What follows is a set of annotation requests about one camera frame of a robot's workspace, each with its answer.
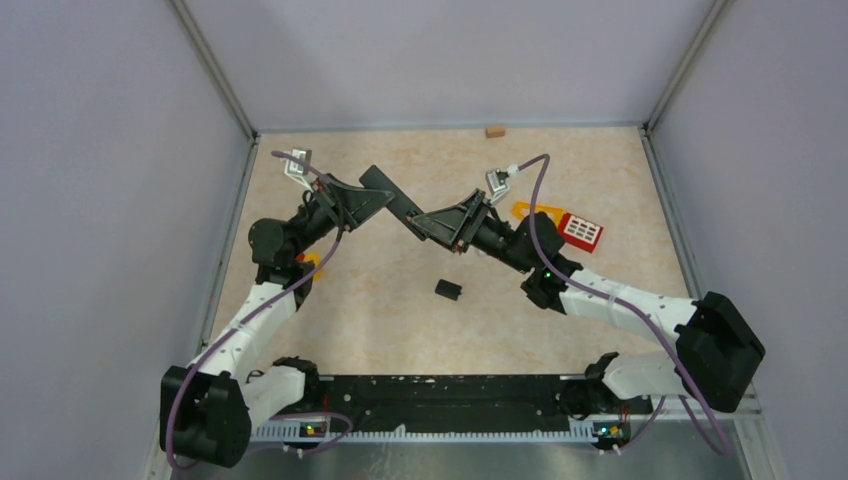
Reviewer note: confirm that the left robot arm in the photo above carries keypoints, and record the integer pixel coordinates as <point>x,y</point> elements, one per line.
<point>258,318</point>

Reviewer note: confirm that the black remote control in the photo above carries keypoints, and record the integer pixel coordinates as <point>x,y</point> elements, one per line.
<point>402,207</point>

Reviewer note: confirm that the aluminium frame rail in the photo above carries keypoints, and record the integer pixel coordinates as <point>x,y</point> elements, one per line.
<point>308,427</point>

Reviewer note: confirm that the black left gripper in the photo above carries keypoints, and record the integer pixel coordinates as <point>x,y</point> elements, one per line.
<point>355,206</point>

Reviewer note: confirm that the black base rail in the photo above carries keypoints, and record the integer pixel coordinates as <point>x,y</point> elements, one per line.
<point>460,404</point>

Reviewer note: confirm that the red and yellow toy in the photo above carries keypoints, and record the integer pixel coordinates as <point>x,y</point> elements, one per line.
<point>314,261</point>

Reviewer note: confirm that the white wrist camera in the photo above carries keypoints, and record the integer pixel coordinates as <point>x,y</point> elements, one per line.
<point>298,169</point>
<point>497,183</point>

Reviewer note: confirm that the red toy window block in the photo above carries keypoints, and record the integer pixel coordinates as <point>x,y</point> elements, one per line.
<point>580,232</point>

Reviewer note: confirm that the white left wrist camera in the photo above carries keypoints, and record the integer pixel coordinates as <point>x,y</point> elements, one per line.
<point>298,169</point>

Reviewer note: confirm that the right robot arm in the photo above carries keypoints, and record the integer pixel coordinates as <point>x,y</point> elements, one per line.
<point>707,349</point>

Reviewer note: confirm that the small wooden block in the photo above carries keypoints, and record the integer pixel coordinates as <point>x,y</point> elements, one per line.
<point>495,131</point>

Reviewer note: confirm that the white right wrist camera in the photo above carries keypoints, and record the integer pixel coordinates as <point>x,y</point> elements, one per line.
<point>497,183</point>

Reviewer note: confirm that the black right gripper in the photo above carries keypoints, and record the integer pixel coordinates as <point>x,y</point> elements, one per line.
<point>459,225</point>

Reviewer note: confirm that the black battery cover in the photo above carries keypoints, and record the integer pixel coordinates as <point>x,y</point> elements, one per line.
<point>447,289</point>

